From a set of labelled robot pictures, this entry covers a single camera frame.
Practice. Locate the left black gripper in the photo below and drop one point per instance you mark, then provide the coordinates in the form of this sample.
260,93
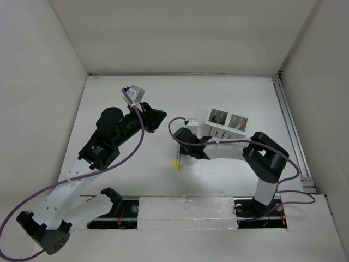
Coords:
152,117

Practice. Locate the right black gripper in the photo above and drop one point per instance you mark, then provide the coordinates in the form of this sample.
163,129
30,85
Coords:
183,150

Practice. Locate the yellow cap white pen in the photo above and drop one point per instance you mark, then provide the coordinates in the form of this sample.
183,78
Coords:
175,160

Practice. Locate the orange-yellow cap white pen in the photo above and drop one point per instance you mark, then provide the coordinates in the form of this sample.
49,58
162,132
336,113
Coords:
179,160

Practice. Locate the orange cap black marker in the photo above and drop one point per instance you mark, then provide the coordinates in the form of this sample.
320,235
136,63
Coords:
213,119

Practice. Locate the pink cap white pen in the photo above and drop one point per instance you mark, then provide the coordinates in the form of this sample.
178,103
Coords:
240,126

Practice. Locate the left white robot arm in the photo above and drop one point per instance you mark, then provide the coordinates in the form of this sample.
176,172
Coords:
52,222

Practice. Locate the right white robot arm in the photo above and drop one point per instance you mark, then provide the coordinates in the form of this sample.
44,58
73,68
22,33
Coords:
264,141

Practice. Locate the white slotted desk organizer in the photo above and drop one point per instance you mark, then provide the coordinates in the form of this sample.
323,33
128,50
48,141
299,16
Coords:
225,126

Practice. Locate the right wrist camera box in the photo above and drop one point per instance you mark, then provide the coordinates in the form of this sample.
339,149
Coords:
191,123

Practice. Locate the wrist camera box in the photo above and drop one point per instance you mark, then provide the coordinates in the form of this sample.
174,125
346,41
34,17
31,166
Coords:
133,94
191,123

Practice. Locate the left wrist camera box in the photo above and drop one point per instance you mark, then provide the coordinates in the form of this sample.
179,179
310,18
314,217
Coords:
133,94

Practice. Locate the front metal rail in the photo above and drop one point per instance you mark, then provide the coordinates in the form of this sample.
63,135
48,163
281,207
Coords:
185,213

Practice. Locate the aluminium rail right side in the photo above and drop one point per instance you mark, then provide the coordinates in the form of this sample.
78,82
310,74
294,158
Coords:
297,150

